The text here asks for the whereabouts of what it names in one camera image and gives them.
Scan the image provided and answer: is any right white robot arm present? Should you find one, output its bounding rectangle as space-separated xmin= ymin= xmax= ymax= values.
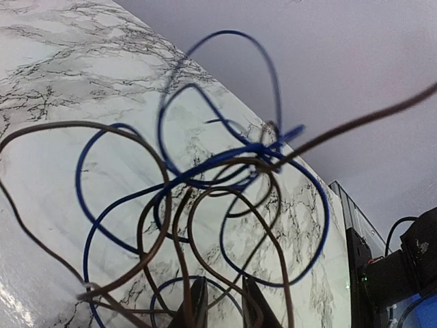
xmin=346 ymin=208 xmax=436 ymax=327

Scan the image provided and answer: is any dark blue cable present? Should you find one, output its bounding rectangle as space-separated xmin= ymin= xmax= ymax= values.
xmin=74 ymin=29 xmax=330 ymax=328

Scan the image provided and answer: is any brown cable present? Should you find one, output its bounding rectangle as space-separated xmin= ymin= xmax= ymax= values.
xmin=0 ymin=81 xmax=437 ymax=328

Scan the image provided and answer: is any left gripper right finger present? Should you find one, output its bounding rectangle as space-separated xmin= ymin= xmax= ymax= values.
xmin=241 ymin=276 xmax=286 ymax=328

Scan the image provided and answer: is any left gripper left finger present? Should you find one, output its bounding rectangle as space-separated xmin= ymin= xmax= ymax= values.
xmin=172 ymin=277 xmax=208 ymax=328

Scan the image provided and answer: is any right aluminium frame post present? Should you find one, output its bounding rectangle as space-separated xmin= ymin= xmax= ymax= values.
xmin=329 ymin=181 xmax=386 ymax=257

